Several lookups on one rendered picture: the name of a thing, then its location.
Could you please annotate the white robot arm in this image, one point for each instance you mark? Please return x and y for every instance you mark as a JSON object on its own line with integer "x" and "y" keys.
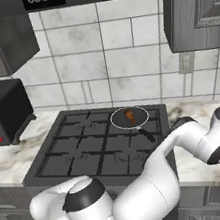
{"x": 146, "y": 193}

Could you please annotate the brown chicken drumstick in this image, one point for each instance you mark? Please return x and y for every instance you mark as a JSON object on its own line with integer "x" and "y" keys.
{"x": 129, "y": 116}

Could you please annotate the black frying pan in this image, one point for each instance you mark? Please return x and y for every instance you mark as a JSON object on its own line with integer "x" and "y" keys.
{"x": 120, "y": 120}

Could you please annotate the black gas hob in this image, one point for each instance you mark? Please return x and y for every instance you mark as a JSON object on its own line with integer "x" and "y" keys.
{"x": 87, "y": 146}

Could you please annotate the black toaster oven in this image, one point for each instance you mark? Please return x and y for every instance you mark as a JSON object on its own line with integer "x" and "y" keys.
{"x": 3, "y": 106}

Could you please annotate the grey wall socket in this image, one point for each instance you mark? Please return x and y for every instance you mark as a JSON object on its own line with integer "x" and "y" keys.
{"x": 186, "y": 63}

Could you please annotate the grey wall cupboard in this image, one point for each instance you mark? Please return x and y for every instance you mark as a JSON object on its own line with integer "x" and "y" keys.
{"x": 0, "y": 46}
{"x": 196, "y": 6}

